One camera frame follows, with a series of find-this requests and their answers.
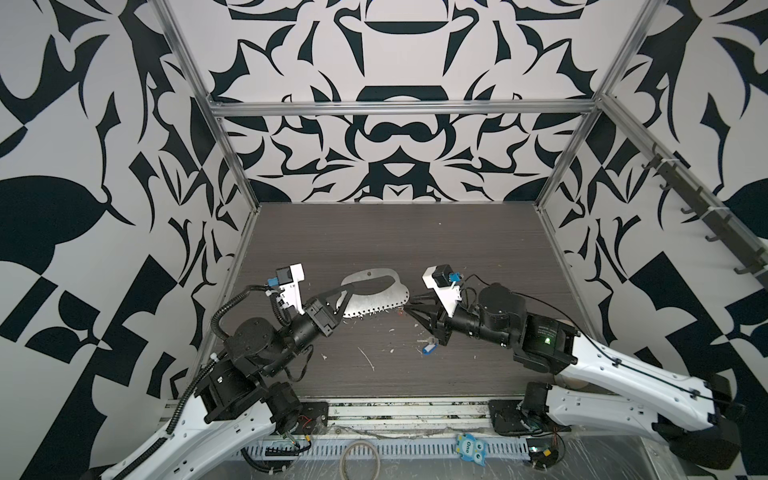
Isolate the silver metal key holder plate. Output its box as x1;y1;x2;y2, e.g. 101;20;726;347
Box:
337;268;410;319

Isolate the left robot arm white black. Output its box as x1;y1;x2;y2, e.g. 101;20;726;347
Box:
83;284;355;479

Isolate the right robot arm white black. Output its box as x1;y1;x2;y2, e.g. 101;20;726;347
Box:
404;283;741;470

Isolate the blue owl toy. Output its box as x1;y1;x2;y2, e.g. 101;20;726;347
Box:
455;433;487;466

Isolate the beige tape roll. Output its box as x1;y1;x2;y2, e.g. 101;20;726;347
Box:
338;439;381;480

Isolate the green lit circuit board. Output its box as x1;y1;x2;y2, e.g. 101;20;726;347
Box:
526;435;565;471

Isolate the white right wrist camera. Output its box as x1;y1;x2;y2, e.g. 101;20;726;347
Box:
422;264;462;318

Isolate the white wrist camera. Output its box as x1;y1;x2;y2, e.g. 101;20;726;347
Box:
422;264;462;318
267;263;305;314

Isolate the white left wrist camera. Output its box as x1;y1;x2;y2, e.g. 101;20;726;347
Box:
267;263;305;314

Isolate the black corrugated cable conduit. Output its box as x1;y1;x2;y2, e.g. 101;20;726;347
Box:
209;284;271;342

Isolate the white slotted cable duct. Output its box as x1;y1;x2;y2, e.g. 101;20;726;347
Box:
246;434;530;462

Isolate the black wall hook rack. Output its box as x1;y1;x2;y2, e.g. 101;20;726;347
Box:
640;143;767;289

